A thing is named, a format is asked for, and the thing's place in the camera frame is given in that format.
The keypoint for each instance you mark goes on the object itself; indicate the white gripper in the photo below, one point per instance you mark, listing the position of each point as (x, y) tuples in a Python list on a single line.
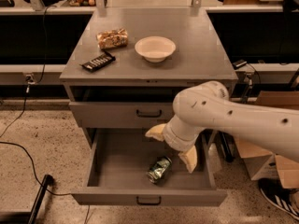
[(175, 140)]

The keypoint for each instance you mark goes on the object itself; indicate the green soda can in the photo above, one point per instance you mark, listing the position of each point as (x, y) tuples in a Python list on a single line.
[(159, 169)]

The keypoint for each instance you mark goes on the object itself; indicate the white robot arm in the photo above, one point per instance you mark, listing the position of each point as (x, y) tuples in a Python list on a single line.
[(207, 106)]

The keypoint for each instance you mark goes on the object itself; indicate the open grey lower drawer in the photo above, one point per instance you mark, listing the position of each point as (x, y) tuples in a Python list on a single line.
[(117, 173)]

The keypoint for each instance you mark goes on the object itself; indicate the grey drawer cabinet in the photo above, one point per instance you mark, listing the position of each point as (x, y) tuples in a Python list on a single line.
[(198, 58)]

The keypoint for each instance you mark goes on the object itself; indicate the closed grey upper drawer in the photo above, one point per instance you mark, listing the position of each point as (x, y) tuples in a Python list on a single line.
[(120, 114)]

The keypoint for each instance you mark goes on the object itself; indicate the cardboard box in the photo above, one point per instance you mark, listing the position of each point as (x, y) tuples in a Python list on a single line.
[(262, 163)]

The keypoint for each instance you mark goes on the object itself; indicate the white bowl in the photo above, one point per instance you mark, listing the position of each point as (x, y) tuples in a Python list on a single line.
[(155, 49)]

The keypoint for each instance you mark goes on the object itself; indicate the small black device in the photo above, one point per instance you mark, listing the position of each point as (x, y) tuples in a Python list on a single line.
[(238, 64)]

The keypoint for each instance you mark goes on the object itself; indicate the black snack bar packet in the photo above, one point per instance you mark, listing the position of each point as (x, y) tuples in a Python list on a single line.
[(99, 62)]

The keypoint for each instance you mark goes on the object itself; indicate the tan snack bag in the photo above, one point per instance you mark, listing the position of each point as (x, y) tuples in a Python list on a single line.
[(112, 39)]

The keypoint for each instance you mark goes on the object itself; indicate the black striped sneaker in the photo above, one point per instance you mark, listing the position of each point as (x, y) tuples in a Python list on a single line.
[(286, 200)]

